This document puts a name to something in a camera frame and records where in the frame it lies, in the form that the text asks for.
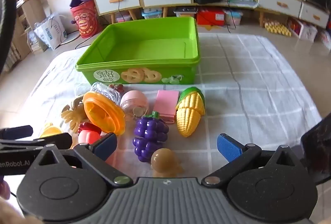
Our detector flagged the dark curved strap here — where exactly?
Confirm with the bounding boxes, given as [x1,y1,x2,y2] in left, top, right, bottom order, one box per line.
[0,0,17,74]

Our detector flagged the yellow plastic cup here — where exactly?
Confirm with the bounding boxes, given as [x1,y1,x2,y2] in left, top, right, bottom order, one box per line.
[40,123,64,138]

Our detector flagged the pink toy chicken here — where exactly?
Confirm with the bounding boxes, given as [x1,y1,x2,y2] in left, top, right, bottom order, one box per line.
[78,122,102,144]

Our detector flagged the pink rectangular block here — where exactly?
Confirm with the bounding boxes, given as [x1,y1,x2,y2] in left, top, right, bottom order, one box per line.
[154,90,179,125]

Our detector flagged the white paper bag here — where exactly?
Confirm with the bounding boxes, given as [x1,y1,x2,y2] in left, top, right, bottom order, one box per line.
[34,13,68,51]

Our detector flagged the white round fan base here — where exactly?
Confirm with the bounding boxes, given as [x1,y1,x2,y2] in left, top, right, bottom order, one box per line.
[60,31,81,45]

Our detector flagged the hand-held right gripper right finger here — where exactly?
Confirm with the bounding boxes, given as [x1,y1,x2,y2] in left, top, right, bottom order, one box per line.
[202,133,307,187]

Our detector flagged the yellow egg tray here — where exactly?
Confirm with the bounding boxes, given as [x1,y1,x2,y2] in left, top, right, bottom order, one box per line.
[264,21,292,37]

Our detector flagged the white checked blanket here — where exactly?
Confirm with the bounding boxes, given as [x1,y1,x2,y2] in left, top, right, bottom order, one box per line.
[0,33,327,224]

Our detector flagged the clear bin with pink contents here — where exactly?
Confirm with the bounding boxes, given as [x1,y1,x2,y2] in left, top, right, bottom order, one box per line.
[114,13,130,23]

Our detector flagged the green plastic box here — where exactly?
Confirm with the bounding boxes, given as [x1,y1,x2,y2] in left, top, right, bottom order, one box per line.
[76,16,201,85]

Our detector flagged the purple toy grapes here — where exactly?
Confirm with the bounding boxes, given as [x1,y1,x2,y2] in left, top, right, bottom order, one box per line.
[133,111,169,163]

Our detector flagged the orange plastic bowl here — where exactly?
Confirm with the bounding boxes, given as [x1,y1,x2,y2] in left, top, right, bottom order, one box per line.
[83,92,126,136]

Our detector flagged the small grey white drawer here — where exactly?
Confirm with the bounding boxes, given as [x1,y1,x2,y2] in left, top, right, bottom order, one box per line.
[300,3,329,28]

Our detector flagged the pale yellow hand toy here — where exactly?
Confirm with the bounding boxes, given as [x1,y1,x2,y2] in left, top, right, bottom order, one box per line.
[61,104,86,134]

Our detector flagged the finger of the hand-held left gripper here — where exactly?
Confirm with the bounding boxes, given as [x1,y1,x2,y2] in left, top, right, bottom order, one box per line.
[0,133,73,153]
[0,125,34,140]

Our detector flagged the red cardboard box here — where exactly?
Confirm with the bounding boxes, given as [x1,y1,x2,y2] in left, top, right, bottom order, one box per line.
[197,8,225,26]

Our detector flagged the clear bin with black lid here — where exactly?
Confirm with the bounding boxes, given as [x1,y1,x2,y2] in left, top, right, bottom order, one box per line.
[174,6,198,17]

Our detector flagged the wooden bookshelf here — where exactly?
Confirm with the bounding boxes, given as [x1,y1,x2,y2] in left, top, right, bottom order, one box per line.
[5,0,49,61]

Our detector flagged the red printed bucket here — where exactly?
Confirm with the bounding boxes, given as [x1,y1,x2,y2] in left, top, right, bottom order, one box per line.
[71,1,104,39]

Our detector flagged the clear bin with blue lid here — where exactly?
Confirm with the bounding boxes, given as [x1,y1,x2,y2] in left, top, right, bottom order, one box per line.
[142,8,163,20]

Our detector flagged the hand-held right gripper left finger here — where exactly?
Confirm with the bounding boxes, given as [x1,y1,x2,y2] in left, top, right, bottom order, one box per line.
[32,133,133,187]

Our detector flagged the pink round capsule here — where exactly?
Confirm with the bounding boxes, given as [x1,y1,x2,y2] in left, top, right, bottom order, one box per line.
[120,90,150,121]

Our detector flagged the clear storage bin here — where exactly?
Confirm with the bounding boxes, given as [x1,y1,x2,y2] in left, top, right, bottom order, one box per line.
[224,9,243,26]

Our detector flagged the black cable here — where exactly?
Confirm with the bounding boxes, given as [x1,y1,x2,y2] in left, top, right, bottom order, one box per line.
[75,0,121,50]

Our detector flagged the yellow toy corn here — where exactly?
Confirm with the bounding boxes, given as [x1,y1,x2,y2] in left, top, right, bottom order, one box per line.
[176,87,206,138]

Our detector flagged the brown toy ball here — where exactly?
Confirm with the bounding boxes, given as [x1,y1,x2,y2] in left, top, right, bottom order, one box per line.
[151,148,184,178]

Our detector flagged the clear plastic mould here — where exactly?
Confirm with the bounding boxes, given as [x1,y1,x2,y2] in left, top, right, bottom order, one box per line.
[90,82,124,105]

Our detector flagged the dark glossy panel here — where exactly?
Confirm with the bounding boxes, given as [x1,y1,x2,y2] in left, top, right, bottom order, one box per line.
[301,113,331,185]

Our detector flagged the tan fuzzy cloth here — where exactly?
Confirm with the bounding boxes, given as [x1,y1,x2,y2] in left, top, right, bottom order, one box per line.
[0,198,39,224]

